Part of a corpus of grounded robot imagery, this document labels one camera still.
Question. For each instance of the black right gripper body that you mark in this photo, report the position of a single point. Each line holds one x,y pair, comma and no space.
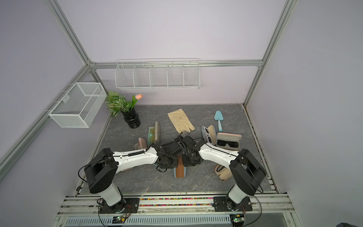
187,161

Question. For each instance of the pink open glasses case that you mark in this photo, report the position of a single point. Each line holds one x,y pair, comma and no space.
141,144

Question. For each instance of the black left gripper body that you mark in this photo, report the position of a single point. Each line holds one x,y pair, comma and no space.
171,163

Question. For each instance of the green glasses case open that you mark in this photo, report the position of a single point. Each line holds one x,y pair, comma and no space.
154,134

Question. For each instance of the black glossy vase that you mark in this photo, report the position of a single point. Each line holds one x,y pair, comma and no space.
132,118

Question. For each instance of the blue brown glasses case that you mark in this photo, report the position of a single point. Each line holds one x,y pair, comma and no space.
180,170

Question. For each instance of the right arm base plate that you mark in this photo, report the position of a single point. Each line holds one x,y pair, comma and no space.
224,204

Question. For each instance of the green artificial plant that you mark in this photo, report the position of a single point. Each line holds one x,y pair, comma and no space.
117,103

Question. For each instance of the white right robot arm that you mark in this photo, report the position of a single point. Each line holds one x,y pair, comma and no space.
246,170

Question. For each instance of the aluminium frame post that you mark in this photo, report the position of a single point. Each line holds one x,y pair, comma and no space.
69,32

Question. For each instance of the white wire basket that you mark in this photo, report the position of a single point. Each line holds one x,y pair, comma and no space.
79,106

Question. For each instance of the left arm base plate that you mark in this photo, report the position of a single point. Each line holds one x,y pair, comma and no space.
124,206

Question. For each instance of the aluminium mounting rail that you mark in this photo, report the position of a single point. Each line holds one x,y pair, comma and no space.
179,204

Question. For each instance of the white vented cable duct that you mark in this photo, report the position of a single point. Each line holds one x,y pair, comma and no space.
148,220

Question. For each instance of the beige fabric glove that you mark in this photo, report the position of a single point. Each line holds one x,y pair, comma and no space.
180,121

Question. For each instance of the beige case brown sunglasses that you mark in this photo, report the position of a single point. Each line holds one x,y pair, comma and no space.
126,169

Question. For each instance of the teal small trowel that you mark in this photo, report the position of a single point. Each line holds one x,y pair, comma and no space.
219,118

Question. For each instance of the case with white sunglasses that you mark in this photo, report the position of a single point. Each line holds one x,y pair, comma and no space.
209,134

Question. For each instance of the long white wire shelf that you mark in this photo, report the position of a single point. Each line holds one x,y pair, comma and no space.
175,73

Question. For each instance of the beige case black glasses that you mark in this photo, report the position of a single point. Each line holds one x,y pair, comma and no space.
223,172

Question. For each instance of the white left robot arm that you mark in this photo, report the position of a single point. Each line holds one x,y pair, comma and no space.
101,170

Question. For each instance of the pink tulip flower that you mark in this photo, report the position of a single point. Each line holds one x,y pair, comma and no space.
139,96

